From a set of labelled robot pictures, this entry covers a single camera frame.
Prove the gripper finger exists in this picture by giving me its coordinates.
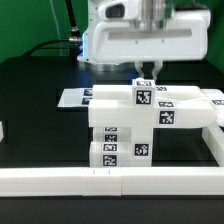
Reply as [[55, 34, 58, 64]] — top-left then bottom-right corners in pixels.
[[151, 61, 163, 80], [134, 62, 145, 79]]

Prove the black cable with connector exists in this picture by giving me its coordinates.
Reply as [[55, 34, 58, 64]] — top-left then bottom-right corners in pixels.
[[22, 0, 84, 64]]

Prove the white base tag plate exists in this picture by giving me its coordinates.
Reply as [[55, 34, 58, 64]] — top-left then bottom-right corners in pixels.
[[57, 88, 92, 108]]

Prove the white chair back frame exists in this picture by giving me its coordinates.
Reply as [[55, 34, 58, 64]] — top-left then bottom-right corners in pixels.
[[88, 85, 224, 129]]

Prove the white right obstacle bar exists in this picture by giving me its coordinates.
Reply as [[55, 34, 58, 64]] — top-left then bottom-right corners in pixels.
[[202, 124, 224, 167]]

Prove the white tagged cube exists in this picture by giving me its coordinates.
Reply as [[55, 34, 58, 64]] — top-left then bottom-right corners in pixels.
[[132, 78, 155, 107]]

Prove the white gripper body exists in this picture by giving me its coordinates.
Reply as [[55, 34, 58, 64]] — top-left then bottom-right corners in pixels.
[[89, 0, 211, 63]]

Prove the white chair seat part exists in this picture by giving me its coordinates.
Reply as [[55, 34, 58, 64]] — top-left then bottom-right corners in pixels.
[[93, 125, 154, 168]]

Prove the white front obstacle bar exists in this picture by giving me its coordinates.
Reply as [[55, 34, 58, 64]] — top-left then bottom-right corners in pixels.
[[0, 167, 224, 197]]

